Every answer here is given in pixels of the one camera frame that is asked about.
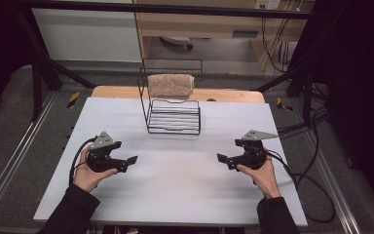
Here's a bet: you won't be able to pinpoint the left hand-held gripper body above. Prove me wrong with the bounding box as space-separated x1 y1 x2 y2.
87 131 130 174

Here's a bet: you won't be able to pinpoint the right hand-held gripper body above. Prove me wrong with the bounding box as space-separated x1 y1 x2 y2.
227 130 280 172

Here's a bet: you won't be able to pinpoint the black wire rack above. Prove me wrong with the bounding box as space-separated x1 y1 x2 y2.
137 58 205 136

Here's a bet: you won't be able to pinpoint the beige towel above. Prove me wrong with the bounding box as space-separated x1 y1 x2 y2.
147 73 196 98

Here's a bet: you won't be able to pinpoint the person's left hand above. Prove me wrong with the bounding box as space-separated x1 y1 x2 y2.
72 145 119 193

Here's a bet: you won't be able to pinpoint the person's right hand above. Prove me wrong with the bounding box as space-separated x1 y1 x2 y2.
237 147 282 200

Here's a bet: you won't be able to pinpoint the white table sheet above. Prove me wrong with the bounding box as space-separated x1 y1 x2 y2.
33 97 309 227

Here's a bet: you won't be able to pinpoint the yellow black floor tape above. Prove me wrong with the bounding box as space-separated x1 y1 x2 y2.
66 91 81 110
276 97 293 112

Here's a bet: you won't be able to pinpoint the wooden table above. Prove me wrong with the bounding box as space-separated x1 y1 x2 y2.
91 85 266 104

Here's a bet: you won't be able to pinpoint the white cabinet panel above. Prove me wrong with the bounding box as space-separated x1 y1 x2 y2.
31 8 143 63

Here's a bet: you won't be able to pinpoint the black curtain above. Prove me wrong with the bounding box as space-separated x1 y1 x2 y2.
296 0 374 213
0 0 35 123

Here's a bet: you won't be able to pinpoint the white object under desk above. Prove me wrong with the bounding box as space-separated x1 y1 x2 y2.
160 35 195 51

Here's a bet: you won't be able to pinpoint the light wooden desk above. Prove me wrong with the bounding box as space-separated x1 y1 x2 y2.
132 0 316 71

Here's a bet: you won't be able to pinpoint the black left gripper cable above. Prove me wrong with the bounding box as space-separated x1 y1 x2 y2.
68 136 97 188

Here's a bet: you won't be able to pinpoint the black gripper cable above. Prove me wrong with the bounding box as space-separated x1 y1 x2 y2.
68 136 97 188
265 149 336 224

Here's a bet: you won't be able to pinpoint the black floor cables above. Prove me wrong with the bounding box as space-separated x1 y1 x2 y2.
277 82 331 183

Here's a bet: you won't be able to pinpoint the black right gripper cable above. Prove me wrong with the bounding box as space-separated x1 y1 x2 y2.
265 149 336 224

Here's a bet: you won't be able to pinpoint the aluminium floor rail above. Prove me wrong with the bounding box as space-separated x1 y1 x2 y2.
0 92 58 225
305 130 362 234

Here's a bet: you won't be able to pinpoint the hanging cables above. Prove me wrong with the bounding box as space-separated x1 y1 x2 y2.
260 16 290 74

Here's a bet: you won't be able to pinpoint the white wall socket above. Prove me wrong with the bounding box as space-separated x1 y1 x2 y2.
254 0 281 11

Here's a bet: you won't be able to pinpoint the black metal frame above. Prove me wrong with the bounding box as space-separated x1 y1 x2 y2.
14 0 319 123

